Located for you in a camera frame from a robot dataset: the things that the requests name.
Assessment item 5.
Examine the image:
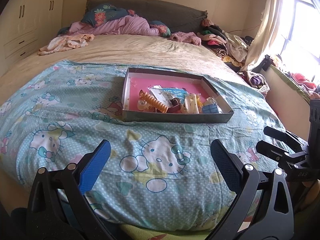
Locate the blue square box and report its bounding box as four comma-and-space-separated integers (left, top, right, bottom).
202, 103, 219, 114

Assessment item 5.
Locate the cream pink cloud hair claw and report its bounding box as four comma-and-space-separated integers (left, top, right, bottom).
181, 93, 200, 114

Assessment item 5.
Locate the red bracelet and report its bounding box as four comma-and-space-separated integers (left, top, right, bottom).
166, 97, 182, 114

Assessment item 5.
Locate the beige spiral hair clip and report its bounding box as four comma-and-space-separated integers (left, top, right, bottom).
139, 90, 169, 113

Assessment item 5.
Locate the green sleeve forearm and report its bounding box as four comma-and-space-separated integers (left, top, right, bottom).
120, 224, 210, 240

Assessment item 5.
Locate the hello kitty blue blanket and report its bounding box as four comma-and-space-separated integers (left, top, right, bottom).
1, 61, 284, 231

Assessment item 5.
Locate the pearl hair clip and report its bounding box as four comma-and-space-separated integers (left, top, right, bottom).
137, 100, 154, 112

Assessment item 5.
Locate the grey cardboard box tray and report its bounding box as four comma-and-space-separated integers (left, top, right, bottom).
122, 67, 234, 124

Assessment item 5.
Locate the pink book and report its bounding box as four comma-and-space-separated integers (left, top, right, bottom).
124, 75, 210, 111

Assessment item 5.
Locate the white earring card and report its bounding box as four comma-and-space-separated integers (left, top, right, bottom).
148, 85, 165, 98

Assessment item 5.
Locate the pile of clothes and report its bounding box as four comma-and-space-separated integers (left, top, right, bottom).
197, 18, 253, 68

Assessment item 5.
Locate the pink white garment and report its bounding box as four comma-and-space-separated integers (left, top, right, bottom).
37, 34, 94, 56

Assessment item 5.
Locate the beige bed cover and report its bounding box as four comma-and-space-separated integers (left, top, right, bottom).
1, 35, 243, 102

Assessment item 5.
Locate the pink fuzzy garment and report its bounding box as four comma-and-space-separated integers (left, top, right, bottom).
169, 31, 201, 46

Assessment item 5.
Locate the cream curtain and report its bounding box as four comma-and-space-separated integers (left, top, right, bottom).
241, 0, 289, 71

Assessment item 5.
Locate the pink purple duvet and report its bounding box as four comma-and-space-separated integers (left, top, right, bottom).
67, 15, 161, 36

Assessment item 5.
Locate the floral dark pillow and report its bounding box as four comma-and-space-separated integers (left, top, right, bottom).
81, 3, 171, 37

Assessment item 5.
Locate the cream wardrobe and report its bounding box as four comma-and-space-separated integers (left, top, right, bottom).
1, 0, 63, 75

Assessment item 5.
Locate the grey headboard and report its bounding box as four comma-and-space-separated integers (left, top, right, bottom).
85, 0, 208, 33

